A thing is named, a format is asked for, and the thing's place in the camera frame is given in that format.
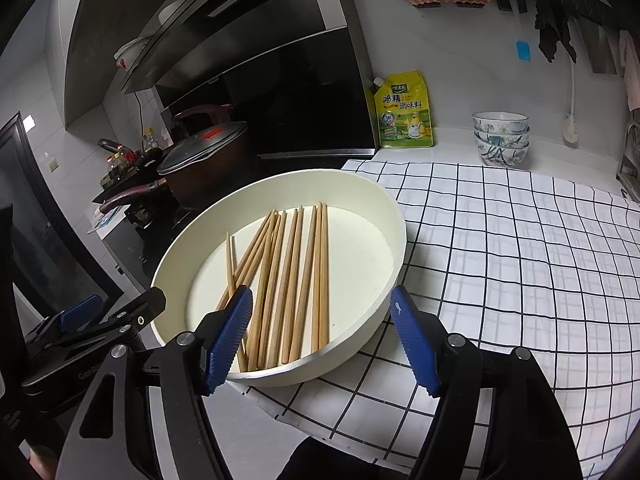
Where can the white black checkered cloth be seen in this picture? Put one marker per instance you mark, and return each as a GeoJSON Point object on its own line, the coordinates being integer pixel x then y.
{"type": "Point", "coordinates": [500, 240]}

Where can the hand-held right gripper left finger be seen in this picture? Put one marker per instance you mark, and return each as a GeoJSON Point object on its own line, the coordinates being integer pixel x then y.
{"type": "Point", "coordinates": [227, 345]}

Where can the black cooktop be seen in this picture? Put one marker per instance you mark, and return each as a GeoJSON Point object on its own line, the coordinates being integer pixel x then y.
{"type": "Point", "coordinates": [165, 230]}

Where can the dark red cooking pot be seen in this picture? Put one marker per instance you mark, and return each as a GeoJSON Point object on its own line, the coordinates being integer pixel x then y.
{"type": "Point", "coordinates": [200, 185]}

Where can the cream oval tray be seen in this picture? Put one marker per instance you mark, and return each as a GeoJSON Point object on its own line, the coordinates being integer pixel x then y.
{"type": "Point", "coordinates": [360, 260]}

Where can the row of seasoning bottles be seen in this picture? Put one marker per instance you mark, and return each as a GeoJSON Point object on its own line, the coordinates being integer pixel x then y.
{"type": "Point", "coordinates": [130, 157]}

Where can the white wall switch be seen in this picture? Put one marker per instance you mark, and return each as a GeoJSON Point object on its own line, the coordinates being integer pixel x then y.
{"type": "Point", "coordinates": [50, 163]}

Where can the blue wall sticker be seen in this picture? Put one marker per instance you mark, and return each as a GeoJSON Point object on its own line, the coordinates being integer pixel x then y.
{"type": "Point", "coordinates": [523, 51]}

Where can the black hanging cloth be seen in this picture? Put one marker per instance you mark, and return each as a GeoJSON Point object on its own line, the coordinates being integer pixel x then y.
{"type": "Point", "coordinates": [552, 30]}

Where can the bundle of wooden chopsticks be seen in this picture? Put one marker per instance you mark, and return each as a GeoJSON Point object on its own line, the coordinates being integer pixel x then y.
{"type": "Point", "coordinates": [319, 270]}

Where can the person's black trousers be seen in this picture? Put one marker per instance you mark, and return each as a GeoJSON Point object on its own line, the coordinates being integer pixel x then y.
{"type": "Point", "coordinates": [340, 462]}

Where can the dark door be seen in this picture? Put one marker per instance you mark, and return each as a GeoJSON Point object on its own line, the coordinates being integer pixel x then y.
{"type": "Point", "coordinates": [45, 240]}

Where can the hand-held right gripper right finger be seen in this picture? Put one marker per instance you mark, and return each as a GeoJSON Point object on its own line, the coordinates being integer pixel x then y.
{"type": "Point", "coordinates": [415, 345]}

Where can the yellow seasoning pouch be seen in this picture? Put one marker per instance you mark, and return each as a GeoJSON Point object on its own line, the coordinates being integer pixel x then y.
{"type": "Point", "coordinates": [404, 115]}

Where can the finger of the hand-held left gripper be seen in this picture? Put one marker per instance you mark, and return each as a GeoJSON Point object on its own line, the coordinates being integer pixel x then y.
{"type": "Point", "coordinates": [142, 310]}
{"type": "Point", "coordinates": [80, 315]}

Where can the black range hood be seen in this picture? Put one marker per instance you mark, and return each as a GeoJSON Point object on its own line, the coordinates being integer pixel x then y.
{"type": "Point", "coordinates": [275, 60]}

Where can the white bowl on hood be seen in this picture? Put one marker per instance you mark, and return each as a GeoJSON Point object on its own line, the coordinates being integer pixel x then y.
{"type": "Point", "coordinates": [132, 51]}

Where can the blue floral ceramic bowl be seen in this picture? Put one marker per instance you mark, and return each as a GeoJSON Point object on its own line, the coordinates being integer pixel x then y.
{"type": "Point", "coordinates": [500, 122]}
{"type": "Point", "coordinates": [501, 140]}
{"type": "Point", "coordinates": [502, 156]}

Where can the blue white paper sheet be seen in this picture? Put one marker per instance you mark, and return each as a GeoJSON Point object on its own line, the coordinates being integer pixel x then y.
{"type": "Point", "coordinates": [106, 219]}

